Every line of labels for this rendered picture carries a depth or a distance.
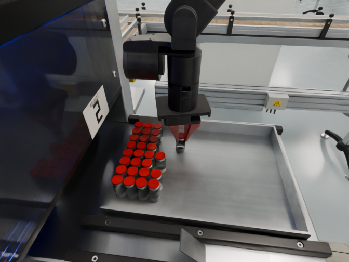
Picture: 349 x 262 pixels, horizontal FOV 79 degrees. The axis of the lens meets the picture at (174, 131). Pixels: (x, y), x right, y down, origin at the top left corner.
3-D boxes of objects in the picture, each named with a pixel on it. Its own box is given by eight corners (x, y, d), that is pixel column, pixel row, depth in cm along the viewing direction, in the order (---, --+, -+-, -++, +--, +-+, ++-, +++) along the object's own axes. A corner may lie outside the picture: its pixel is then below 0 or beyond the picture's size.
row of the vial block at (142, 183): (136, 200, 40) (133, 186, 37) (155, 136, 54) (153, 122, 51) (147, 201, 40) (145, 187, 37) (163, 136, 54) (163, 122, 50)
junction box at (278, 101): (265, 108, 135) (269, 96, 129) (263, 104, 138) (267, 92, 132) (284, 110, 134) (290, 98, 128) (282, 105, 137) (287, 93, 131)
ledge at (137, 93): (91, 111, 65) (89, 106, 64) (106, 89, 75) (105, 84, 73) (135, 114, 64) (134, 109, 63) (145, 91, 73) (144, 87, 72)
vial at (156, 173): (150, 191, 42) (148, 177, 39) (152, 181, 44) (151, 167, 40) (161, 192, 42) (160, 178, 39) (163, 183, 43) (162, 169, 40)
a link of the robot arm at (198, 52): (202, 52, 32) (202, 39, 36) (156, 50, 32) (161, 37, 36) (198, 92, 36) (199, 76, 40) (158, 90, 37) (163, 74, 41)
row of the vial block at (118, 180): (113, 197, 41) (109, 183, 38) (137, 134, 54) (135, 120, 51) (124, 198, 41) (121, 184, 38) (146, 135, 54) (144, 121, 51)
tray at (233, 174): (104, 218, 38) (99, 208, 36) (140, 125, 57) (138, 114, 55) (303, 244, 35) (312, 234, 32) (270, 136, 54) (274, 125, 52)
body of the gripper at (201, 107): (156, 104, 45) (153, 71, 40) (203, 100, 46) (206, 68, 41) (158, 123, 40) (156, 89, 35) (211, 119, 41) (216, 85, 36)
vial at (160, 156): (155, 172, 45) (153, 158, 42) (157, 165, 47) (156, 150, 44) (165, 173, 45) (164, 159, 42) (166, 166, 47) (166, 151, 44)
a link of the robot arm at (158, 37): (198, 7, 27) (198, -1, 33) (109, 4, 27) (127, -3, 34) (192, 92, 34) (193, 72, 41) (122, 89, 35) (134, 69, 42)
